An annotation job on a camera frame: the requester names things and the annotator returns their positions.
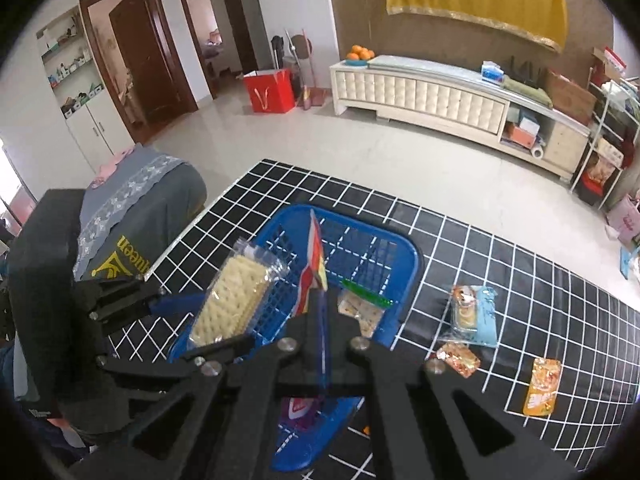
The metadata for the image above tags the green folded cloth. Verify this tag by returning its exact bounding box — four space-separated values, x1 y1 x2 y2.
501 76 555 109

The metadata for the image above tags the white built-in wall shelf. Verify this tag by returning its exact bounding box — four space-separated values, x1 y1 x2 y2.
36 5 131 171

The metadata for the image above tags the brown wooden door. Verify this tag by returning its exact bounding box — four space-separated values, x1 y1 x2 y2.
109 0 185 126

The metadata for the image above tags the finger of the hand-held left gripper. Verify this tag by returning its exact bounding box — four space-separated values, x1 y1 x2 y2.
95 335 258 396
75 275 213 322

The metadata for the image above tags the black router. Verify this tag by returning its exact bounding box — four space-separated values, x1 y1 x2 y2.
510 55 546 86

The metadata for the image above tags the purple snack packet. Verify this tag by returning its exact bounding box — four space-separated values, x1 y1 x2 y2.
279 396 333 428

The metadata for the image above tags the orange box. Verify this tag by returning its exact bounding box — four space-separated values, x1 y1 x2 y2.
502 125 538 148

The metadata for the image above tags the small orange snack packet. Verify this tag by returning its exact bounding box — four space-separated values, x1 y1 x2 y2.
436 342 482 379

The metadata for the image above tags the light blue cookie packet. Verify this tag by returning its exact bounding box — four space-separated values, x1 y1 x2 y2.
446 284 499 350

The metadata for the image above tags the orange yellow snack packet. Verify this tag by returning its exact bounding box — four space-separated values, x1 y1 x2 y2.
522 357 563 417

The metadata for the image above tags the green label cracker packet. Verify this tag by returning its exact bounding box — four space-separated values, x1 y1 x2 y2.
336 279 394 338

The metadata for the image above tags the black grid tablecloth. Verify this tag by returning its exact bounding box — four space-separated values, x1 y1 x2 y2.
100 159 640 480

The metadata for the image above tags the red white box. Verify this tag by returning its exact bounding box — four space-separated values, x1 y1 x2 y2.
592 46 628 83

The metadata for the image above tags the pink tote bag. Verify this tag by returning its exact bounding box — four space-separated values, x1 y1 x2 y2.
606 195 640 246

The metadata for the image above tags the red gift bag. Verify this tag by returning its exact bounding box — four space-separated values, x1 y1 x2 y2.
243 67 297 113

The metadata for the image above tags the white tv cabinet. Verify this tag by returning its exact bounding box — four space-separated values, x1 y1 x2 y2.
329 54 593 183

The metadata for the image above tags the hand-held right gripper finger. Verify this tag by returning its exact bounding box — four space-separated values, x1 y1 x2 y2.
321 292 588 480
67 292 323 480

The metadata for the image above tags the brown door frame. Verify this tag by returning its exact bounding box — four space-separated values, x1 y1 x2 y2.
172 0 258 98
80 0 201 143

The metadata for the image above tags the cardboard box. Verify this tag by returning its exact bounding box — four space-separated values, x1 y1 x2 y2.
542 69 598 126

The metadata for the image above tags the red striped snack packet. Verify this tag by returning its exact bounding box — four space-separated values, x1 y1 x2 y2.
296 209 330 317

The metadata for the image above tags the blue plastic basket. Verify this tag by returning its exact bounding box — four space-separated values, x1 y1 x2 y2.
167 204 421 471

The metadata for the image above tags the pink cloth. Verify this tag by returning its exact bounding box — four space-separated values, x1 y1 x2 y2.
90 150 136 188

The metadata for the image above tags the orange snack bag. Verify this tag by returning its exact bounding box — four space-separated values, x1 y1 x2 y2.
585 157 621 188

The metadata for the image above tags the white metal shelf rack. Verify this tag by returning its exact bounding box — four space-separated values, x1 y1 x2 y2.
570 77 640 213

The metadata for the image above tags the grey crown-print cushion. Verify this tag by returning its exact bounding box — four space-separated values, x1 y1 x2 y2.
72 142 208 281

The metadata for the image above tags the clear cracker packet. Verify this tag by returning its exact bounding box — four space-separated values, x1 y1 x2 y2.
189 239 292 350

